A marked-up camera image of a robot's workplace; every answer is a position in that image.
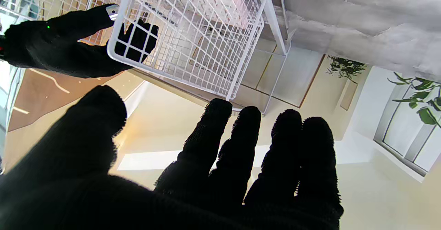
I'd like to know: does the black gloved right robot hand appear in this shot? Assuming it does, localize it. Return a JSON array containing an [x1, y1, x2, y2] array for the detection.
[[0, 4, 160, 79]]

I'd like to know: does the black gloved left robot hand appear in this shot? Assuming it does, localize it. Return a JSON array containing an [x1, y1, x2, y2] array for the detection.
[[0, 85, 344, 230]]

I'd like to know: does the white wire drawer basket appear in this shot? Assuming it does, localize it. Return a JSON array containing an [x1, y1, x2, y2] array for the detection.
[[0, 0, 273, 101]]

